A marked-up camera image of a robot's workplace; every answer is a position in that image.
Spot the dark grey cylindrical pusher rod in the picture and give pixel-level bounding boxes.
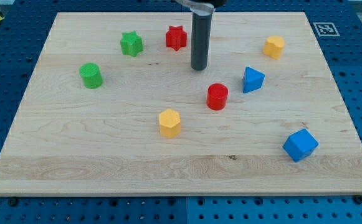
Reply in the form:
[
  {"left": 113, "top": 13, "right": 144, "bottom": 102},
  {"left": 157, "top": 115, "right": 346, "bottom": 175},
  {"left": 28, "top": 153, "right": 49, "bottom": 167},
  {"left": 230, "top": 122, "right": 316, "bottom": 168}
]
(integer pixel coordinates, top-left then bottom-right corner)
[{"left": 191, "top": 12, "right": 212, "bottom": 70}]

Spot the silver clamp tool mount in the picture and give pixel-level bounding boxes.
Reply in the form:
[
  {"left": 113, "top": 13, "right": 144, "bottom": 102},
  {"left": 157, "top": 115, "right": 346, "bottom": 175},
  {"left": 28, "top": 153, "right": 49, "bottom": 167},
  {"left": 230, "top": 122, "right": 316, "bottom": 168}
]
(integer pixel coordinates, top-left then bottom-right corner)
[{"left": 174, "top": 0, "right": 227, "bottom": 15}]

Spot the red cylinder block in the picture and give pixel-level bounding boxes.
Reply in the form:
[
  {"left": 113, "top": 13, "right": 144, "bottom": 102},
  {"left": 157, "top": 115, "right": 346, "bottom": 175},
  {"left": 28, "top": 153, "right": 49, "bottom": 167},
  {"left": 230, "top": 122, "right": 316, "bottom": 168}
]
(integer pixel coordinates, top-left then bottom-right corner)
[{"left": 206, "top": 83, "right": 228, "bottom": 110}]

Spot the yellow hexagon block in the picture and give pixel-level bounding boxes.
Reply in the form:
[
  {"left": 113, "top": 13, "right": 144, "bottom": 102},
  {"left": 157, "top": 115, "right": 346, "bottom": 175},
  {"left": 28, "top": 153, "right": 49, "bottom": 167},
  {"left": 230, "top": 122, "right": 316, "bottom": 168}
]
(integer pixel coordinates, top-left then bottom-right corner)
[{"left": 158, "top": 109, "right": 181, "bottom": 138}]

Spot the red star block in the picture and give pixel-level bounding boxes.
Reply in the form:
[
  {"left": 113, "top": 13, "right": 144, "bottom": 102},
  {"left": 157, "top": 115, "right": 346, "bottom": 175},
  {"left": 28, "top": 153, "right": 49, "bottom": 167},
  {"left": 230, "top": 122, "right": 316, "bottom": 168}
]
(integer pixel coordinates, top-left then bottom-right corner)
[{"left": 166, "top": 26, "right": 187, "bottom": 51}]

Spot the green star block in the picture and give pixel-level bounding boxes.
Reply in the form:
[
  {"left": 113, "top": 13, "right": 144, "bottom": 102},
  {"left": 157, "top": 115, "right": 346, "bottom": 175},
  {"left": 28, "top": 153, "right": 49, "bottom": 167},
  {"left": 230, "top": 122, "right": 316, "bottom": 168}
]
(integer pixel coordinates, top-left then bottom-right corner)
[{"left": 120, "top": 30, "right": 143, "bottom": 57}]

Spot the blue triangle block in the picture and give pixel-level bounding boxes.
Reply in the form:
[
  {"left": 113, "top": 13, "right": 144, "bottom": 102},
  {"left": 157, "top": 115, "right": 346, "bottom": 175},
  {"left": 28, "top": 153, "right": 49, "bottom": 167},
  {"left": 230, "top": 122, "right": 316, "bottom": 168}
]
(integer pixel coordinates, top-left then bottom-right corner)
[{"left": 242, "top": 67, "right": 265, "bottom": 93}]

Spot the light wooden board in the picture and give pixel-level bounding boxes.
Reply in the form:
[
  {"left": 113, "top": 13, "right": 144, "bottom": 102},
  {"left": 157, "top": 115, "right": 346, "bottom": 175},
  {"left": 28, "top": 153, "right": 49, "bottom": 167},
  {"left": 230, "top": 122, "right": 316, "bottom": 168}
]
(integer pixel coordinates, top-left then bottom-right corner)
[{"left": 0, "top": 12, "right": 362, "bottom": 197}]

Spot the green cylinder block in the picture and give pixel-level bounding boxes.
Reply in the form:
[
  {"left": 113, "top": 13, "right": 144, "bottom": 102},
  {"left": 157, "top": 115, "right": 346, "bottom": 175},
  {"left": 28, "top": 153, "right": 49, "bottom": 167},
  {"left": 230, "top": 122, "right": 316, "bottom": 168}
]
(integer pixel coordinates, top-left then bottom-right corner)
[{"left": 79, "top": 63, "right": 103, "bottom": 89}]

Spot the white fiducial marker tag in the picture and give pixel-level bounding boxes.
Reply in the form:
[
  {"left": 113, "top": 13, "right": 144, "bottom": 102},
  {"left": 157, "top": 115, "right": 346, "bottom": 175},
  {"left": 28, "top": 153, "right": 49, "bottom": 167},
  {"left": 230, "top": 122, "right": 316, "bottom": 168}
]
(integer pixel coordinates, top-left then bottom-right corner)
[{"left": 313, "top": 22, "right": 340, "bottom": 37}]

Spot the blue cube block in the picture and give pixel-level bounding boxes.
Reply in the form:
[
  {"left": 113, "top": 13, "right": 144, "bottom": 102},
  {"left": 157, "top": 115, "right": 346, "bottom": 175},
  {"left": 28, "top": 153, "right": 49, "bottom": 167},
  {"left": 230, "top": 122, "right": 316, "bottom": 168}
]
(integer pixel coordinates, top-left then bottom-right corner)
[{"left": 283, "top": 129, "right": 319, "bottom": 162}]

